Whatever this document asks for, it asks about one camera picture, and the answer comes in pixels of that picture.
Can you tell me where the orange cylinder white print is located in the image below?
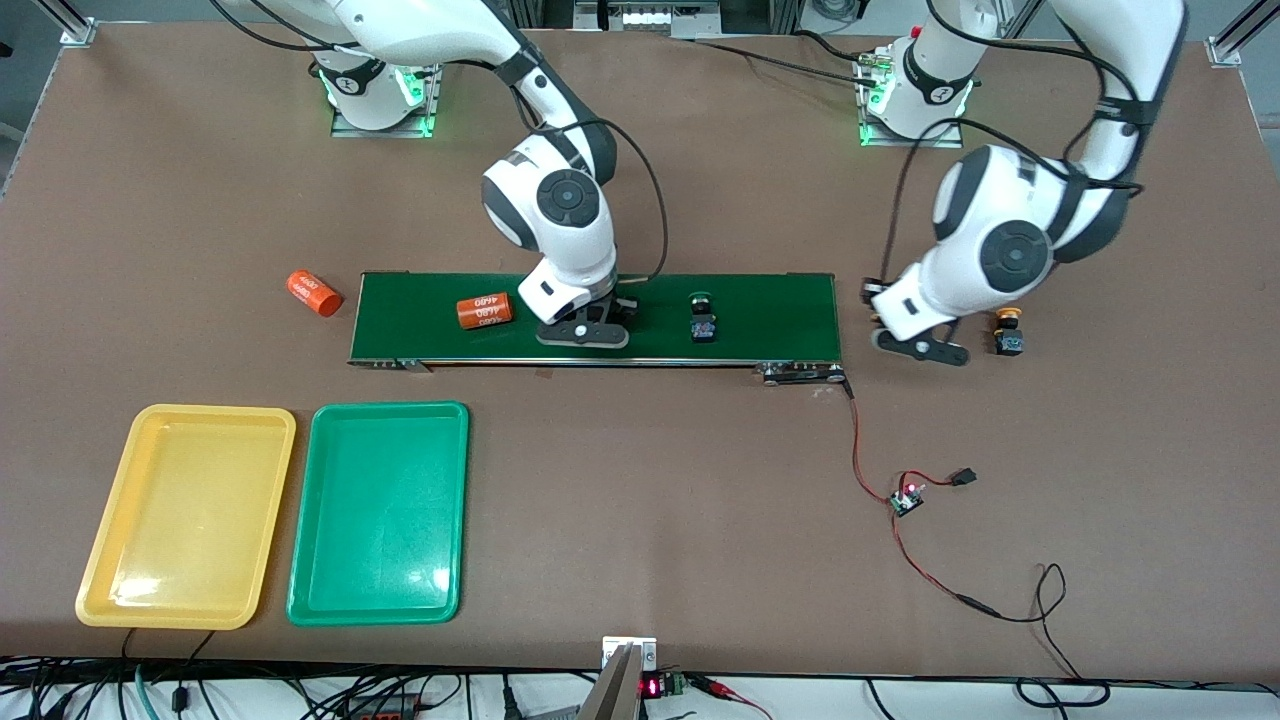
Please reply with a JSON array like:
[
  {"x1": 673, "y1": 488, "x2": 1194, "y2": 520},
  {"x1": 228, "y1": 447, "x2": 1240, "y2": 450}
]
[
  {"x1": 456, "y1": 292, "x2": 515, "y2": 331},
  {"x1": 286, "y1": 270, "x2": 345, "y2": 319}
]

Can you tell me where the green belt conveyor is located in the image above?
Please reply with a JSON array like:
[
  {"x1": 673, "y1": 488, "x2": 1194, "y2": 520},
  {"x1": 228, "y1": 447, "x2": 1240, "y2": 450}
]
[{"x1": 347, "y1": 271, "x2": 853, "y2": 391}]

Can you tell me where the lit control box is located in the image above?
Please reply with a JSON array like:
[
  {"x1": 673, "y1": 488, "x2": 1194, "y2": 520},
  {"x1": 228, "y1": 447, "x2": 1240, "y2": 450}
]
[{"x1": 575, "y1": 0, "x2": 721, "y2": 33}]

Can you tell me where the green plastic tray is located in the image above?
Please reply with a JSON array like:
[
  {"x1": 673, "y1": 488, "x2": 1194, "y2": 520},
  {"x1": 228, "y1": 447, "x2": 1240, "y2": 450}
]
[{"x1": 286, "y1": 401, "x2": 471, "y2": 627}]

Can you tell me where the red clip lead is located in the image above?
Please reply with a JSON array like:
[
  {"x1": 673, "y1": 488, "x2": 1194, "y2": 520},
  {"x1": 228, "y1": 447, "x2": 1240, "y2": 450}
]
[{"x1": 690, "y1": 675, "x2": 771, "y2": 720}]

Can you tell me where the red black power strip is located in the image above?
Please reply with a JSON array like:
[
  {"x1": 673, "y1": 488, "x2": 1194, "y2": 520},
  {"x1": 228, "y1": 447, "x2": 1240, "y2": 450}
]
[{"x1": 345, "y1": 695, "x2": 421, "y2": 720}]

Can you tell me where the yellow plastic tray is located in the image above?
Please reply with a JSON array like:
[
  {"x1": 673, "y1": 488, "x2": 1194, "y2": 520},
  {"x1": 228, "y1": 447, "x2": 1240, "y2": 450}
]
[{"x1": 75, "y1": 404, "x2": 298, "y2": 631}]

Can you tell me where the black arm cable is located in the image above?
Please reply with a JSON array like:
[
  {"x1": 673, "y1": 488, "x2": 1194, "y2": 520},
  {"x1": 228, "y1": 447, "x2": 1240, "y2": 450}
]
[
  {"x1": 882, "y1": 120, "x2": 1076, "y2": 291},
  {"x1": 540, "y1": 118, "x2": 669, "y2": 286}
]

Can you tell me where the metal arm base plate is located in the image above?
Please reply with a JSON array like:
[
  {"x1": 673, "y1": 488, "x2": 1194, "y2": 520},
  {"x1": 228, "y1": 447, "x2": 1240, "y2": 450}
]
[
  {"x1": 858, "y1": 55, "x2": 964, "y2": 149},
  {"x1": 330, "y1": 60, "x2": 446, "y2": 139}
]

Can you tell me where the black cable across table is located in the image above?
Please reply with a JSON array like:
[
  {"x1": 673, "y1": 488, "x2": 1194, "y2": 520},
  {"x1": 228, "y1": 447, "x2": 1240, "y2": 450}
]
[{"x1": 690, "y1": 28, "x2": 886, "y2": 89}]

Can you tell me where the thin black looped cable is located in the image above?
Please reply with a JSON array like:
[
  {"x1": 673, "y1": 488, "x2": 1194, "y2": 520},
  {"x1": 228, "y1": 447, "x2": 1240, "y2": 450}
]
[{"x1": 960, "y1": 563, "x2": 1111, "y2": 709}]

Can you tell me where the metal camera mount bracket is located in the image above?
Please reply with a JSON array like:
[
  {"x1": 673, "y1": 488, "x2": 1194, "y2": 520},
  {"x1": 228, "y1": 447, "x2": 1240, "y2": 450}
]
[{"x1": 578, "y1": 637, "x2": 658, "y2": 720}]

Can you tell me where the aluminium corner post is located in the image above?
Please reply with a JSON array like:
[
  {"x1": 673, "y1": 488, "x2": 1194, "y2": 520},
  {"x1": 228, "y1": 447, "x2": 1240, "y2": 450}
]
[
  {"x1": 58, "y1": 0, "x2": 98, "y2": 47},
  {"x1": 1205, "y1": 0, "x2": 1280, "y2": 67}
]

